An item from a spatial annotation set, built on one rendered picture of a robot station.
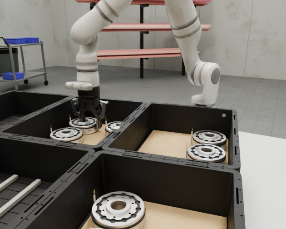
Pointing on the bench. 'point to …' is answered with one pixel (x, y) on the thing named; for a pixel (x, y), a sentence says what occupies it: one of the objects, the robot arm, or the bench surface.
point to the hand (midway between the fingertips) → (91, 124)
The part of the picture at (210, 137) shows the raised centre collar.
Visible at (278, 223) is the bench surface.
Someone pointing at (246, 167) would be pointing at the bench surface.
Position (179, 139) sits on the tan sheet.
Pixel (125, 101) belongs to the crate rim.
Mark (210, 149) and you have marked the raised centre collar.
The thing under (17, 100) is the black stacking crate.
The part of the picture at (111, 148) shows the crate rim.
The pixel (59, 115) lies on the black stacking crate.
